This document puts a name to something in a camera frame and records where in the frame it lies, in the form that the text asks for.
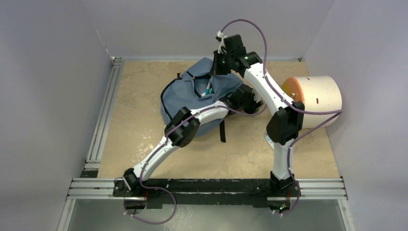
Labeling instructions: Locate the light blue white marker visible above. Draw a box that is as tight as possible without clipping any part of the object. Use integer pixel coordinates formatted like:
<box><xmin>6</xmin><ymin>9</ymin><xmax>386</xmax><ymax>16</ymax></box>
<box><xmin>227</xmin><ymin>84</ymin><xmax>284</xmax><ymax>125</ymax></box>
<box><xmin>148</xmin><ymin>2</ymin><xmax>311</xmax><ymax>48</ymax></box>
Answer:
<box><xmin>205</xmin><ymin>81</ymin><xmax>212</xmax><ymax>95</ymax></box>

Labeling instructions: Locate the blue student backpack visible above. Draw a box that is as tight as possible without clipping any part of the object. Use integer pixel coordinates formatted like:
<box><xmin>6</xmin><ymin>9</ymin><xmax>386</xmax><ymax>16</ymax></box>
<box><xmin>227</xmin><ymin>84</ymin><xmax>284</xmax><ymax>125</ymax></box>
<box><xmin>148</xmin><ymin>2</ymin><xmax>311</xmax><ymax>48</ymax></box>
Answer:
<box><xmin>160</xmin><ymin>58</ymin><xmax>243</xmax><ymax>124</ymax></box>

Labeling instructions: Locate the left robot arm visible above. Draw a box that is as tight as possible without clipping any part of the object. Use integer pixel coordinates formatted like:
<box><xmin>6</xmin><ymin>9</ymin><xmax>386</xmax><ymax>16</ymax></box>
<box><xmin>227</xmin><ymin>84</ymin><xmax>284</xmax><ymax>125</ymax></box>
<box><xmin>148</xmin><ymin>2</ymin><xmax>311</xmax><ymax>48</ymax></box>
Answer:
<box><xmin>122</xmin><ymin>84</ymin><xmax>263</xmax><ymax>197</ymax></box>

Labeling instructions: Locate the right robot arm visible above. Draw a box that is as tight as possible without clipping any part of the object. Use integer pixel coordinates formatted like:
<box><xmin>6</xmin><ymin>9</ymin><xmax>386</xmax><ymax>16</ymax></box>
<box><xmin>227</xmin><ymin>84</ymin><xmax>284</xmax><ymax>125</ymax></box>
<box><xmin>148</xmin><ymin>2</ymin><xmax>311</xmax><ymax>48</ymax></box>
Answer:
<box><xmin>212</xmin><ymin>32</ymin><xmax>305</xmax><ymax>196</ymax></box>

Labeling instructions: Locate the blister pack with scissors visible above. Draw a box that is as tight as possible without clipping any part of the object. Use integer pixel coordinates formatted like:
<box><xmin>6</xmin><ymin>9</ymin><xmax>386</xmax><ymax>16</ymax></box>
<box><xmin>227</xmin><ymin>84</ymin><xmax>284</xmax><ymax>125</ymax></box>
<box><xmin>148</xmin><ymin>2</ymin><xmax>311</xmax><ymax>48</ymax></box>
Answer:
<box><xmin>264</xmin><ymin>132</ymin><xmax>274</xmax><ymax>150</ymax></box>

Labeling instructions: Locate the cream cylinder with orange face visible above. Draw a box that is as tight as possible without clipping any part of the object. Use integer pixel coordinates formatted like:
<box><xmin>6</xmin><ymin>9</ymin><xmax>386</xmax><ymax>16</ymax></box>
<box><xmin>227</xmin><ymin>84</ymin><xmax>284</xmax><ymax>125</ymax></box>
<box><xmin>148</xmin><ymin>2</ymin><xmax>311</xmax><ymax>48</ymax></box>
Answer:
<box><xmin>281</xmin><ymin>76</ymin><xmax>342</xmax><ymax>112</ymax></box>

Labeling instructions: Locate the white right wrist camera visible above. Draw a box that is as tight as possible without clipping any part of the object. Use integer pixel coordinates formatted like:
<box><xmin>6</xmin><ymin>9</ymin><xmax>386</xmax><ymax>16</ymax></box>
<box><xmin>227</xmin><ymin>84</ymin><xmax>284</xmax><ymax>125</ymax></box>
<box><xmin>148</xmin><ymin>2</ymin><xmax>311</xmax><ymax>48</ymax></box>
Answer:
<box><xmin>216</xmin><ymin>31</ymin><xmax>226</xmax><ymax>54</ymax></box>

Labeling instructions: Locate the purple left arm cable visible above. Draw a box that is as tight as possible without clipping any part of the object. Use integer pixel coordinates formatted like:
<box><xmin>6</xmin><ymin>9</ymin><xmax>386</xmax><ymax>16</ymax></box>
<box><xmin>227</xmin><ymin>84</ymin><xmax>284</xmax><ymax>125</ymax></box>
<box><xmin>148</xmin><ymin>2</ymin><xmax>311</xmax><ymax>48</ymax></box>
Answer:
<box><xmin>139</xmin><ymin>103</ymin><xmax>268</xmax><ymax>189</ymax></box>

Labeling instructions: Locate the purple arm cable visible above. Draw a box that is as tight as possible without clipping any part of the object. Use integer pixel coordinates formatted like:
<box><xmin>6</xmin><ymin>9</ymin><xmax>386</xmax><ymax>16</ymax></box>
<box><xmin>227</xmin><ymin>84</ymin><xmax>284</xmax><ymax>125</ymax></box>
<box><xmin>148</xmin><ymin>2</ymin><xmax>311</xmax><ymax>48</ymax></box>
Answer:
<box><xmin>220</xmin><ymin>19</ymin><xmax>343</xmax><ymax>216</ymax></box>
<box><xmin>139</xmin><ymin>103</ymin><xmax>268</xmax><ymax>189</ymax></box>

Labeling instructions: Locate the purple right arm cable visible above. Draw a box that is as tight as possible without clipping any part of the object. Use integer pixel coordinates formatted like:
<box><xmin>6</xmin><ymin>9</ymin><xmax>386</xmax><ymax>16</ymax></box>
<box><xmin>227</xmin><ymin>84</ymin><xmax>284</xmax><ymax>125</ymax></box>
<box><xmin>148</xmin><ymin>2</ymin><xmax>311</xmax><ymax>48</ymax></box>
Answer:
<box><xmin>220</xmin><ymin>19</ymin><xmax>343</xmax><ymax>216</ymax></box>

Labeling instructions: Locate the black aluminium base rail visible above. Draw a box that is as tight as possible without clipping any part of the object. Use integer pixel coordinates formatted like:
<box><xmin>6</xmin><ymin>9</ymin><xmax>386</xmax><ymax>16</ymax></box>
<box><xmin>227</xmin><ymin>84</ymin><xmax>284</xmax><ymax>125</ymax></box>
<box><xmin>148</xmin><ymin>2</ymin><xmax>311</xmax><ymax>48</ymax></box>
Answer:
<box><xmin>68</xmin><ymin>178</ymin><xmax>347</xmax><ymax>209</ymax></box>

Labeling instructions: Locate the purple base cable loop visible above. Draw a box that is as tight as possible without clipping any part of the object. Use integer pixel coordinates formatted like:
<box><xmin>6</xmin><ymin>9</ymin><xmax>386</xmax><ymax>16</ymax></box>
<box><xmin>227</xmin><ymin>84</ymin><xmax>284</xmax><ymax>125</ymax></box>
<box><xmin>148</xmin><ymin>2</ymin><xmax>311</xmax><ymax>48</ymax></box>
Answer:
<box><xmin>122</xmin><ymin>186</ymin><xmax>177</xmax><ymax>225</ymax></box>

